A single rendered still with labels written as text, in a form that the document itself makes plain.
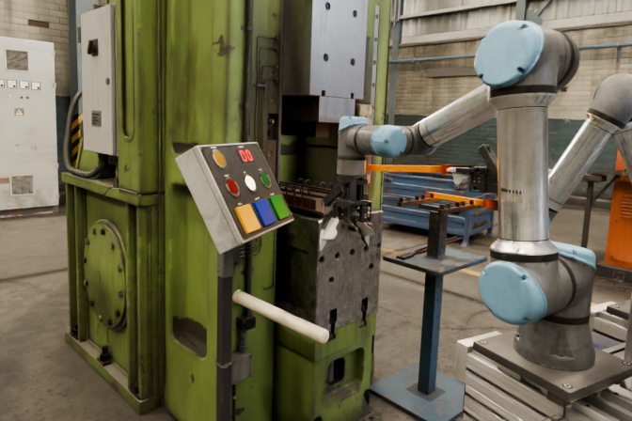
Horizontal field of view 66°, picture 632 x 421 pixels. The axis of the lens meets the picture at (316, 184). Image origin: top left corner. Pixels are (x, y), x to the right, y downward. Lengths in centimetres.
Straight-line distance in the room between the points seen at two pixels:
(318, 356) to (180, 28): 138
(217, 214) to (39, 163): 562
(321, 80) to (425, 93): 886
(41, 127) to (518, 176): 627
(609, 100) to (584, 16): 819
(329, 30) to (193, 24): 54
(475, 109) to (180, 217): 134
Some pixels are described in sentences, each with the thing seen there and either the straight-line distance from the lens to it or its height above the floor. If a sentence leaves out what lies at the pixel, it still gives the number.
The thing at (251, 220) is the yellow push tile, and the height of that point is 100.
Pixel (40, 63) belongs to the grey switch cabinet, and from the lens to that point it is 682.
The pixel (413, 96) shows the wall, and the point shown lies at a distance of 1079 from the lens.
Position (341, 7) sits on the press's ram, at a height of 170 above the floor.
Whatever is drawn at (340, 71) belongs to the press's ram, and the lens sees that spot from 189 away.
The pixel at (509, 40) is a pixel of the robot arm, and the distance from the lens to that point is 93.
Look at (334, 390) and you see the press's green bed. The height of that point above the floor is 17.
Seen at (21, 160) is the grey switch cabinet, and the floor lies 68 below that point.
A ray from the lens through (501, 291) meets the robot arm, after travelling 94.
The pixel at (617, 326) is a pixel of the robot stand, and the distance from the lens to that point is 158.
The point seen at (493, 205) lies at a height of 94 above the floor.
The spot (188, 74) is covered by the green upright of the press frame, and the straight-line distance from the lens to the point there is 204.
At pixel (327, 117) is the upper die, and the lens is 184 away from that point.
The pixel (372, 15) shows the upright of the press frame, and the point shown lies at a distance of 228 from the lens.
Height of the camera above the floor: 127
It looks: 7 degrees down
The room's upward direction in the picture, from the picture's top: 2 degrees clockwise
